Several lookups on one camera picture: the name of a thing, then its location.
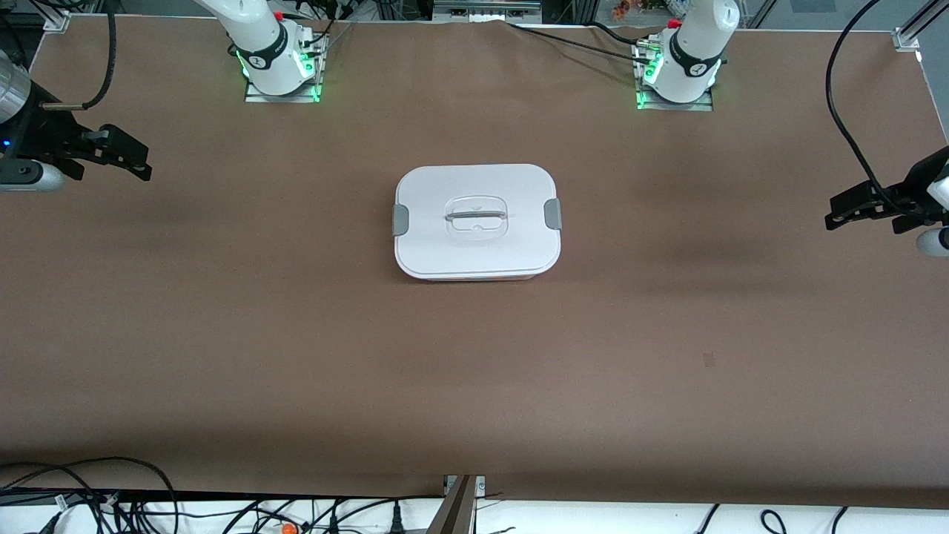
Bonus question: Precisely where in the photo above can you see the white box lid grey clips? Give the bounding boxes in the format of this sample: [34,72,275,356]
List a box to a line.
[391,163,563,280]

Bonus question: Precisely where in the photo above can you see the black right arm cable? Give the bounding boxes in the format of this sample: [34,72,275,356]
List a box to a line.
[43,0,117,111]

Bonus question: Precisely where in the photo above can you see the brown table mat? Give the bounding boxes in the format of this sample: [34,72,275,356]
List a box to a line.
[0,15,949,512]

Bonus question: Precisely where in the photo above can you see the translucent pink plastic box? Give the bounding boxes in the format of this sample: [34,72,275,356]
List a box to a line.
[417,271,540,283]

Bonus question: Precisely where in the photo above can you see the short black table cable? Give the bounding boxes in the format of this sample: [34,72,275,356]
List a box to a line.
[589,21,644,47]

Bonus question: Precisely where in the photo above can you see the long black table cable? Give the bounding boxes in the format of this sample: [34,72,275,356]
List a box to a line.
[508,22,655,66]

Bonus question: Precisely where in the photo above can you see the aluminium profile post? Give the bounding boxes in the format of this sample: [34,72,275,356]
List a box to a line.
[430,475,486,534]

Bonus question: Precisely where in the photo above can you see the black looped cable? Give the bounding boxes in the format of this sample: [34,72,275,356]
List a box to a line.
[0,456,179,534]

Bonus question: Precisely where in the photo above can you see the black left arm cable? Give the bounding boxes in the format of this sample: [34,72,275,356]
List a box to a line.
[825,0,902,216]

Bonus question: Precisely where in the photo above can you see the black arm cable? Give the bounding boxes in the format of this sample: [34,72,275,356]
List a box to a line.
[825,0,902,216]
[43,0,117,111]

